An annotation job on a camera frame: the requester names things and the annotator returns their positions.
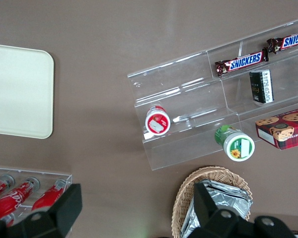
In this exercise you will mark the light wicker basket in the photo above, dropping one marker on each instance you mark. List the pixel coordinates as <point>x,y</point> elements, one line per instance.
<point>185,198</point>

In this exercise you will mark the red tartan cookie box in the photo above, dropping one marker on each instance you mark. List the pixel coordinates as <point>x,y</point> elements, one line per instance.
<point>285,131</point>

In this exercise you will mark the silver foil packet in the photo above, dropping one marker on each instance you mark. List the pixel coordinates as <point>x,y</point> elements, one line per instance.
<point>228,198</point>
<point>188,224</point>

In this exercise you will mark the green lidded snack cup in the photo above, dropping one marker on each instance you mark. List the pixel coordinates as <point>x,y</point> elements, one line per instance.
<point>239,146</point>

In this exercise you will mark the small black snack box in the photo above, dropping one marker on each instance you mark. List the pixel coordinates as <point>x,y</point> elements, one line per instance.
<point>260,86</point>

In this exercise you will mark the cream plastic tray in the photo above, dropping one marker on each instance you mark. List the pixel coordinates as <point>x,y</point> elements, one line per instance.
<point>20,91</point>

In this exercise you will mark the Snickers chocolate bar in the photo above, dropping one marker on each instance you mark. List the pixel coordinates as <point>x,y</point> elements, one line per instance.
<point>293,41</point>
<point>243,62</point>

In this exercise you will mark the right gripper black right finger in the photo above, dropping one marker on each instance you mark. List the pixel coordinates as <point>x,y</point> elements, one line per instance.
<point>208,218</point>

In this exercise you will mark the clear acrylic stepped display stand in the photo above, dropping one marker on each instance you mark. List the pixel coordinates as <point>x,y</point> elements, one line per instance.
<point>188,99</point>

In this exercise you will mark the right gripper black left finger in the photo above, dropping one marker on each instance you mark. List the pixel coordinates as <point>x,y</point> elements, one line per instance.
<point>62,208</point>

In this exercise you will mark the red lidded snack cup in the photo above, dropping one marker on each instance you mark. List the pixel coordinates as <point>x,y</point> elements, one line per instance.
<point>157,122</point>

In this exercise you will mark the clear acrylic bottle rack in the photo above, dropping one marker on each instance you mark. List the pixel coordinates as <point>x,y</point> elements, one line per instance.
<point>49,178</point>

